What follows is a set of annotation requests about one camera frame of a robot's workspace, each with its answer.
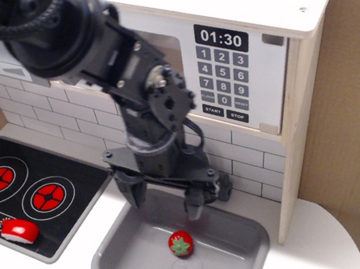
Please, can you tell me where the grey toy sink basin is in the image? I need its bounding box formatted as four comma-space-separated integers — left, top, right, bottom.
91, 189, 269, 269

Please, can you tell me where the black toy stovetop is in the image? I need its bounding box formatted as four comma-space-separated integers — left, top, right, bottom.
0, 137, 109, 264

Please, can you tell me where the dark grey toy faucet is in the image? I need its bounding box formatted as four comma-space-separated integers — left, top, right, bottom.
181, 137, 236, 208

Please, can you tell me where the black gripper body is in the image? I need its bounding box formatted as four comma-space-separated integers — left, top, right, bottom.
100, 131, 222, 211

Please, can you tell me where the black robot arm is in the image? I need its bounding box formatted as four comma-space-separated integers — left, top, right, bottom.
0, 0, 233, 221

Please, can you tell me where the wooden microwave cabinet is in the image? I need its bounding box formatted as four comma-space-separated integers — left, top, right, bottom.
108, 0, 329, 244

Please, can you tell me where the white toy microwave door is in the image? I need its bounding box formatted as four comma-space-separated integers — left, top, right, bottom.
118, 5, 288, 135

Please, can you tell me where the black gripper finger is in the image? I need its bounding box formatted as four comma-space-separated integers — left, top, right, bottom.
114, 172, 147, 208
184, 189, 205, 221

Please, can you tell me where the red tuna sushi toy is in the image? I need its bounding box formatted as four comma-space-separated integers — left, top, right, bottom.
0, 219, 40, 244

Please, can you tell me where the red toy strawberry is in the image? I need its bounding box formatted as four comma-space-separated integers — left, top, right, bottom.
168, 230, 194, 257

